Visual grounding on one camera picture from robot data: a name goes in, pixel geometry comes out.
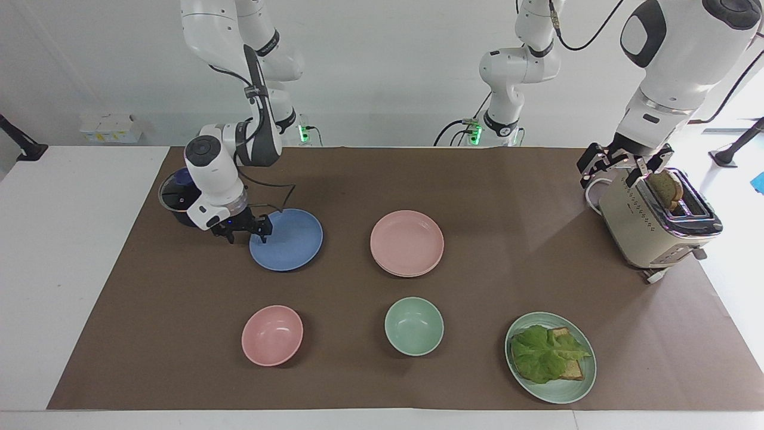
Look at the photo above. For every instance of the black pot with lid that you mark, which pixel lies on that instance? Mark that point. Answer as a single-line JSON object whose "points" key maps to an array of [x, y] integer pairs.
{"points": [[174, 200]]}

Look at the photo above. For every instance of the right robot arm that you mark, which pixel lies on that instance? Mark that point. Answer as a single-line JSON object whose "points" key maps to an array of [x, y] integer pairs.
{"points": [[212, 164]]}

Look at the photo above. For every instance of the pink bowl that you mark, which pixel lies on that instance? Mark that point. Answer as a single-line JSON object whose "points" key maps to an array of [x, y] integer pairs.
{"points": [[272, 334]]}

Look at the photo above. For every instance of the blue plate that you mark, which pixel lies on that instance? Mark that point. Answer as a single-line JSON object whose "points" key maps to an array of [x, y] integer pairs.
{"points": [[292, 242]]}

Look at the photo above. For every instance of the toast slice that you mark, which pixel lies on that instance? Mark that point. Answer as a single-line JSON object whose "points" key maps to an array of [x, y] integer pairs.
{"points": [[667, 188]]}

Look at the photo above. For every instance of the black stand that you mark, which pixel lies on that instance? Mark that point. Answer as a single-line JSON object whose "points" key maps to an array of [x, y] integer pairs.
{"points": [[21, 146], [737, 146]]}

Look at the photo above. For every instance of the cream toaster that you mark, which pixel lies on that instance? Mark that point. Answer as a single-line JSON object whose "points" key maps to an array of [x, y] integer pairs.
{"points": [[647, 230]]}

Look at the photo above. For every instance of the pink plate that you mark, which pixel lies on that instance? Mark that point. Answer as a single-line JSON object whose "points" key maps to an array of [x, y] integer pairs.
{"points": [[407, 240]]}

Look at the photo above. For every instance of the green plate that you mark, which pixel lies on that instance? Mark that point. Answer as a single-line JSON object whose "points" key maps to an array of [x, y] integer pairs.
{"points": [[558, 391]]}

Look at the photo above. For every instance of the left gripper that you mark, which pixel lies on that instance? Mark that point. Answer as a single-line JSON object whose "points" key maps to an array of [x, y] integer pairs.
{"points": [[628, 149]]}

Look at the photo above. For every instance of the white boxes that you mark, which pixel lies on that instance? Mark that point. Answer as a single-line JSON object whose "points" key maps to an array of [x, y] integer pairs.
{"points": [[110, 128]]}

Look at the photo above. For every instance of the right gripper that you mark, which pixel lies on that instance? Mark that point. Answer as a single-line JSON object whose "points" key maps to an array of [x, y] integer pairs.
{"points": [[234, 221]]}

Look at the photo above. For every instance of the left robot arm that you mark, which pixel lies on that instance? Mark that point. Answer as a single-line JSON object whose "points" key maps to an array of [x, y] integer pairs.
{"points": [[674, 65]]}

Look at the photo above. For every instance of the green bowl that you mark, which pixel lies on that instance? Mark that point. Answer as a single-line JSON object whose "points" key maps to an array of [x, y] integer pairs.
{"points": [[414, 325]]}

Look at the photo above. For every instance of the green lettuce leaf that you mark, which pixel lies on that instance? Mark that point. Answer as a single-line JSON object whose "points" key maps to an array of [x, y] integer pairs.
{"points": [[543, 355]]}

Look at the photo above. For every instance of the bread slice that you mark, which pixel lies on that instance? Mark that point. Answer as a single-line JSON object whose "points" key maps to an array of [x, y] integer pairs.
{"points": [[572, 370]]}

